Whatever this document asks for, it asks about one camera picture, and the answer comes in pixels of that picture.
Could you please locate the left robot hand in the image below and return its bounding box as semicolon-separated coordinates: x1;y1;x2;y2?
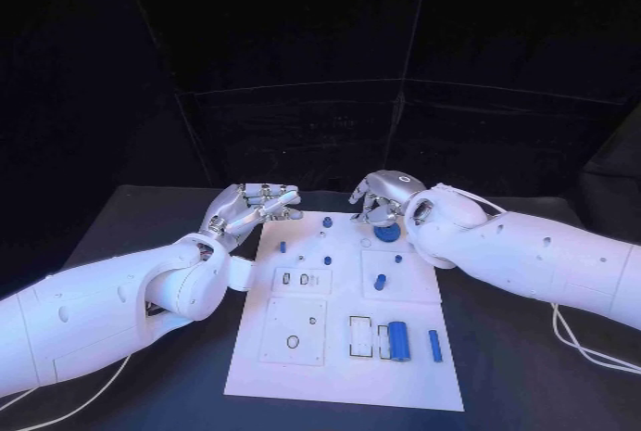
196;182;305;254

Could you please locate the white cable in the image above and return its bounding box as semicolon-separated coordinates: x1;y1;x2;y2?
13;354;135;431
550;301;641;370
433;182;508;217
0;387;40;411
553;303;641;375

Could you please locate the thin blue cylinder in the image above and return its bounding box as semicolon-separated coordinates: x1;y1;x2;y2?
428;329;445;363

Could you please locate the blue gear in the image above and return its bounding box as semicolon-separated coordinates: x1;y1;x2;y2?
373;224;402;244

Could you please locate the thick blue cylinder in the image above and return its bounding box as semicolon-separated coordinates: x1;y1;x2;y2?
386;320;412;363

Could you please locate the white task board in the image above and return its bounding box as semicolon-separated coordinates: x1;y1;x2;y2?
222;209;466;412

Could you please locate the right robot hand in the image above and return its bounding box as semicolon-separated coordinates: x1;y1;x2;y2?
347;169;429;228

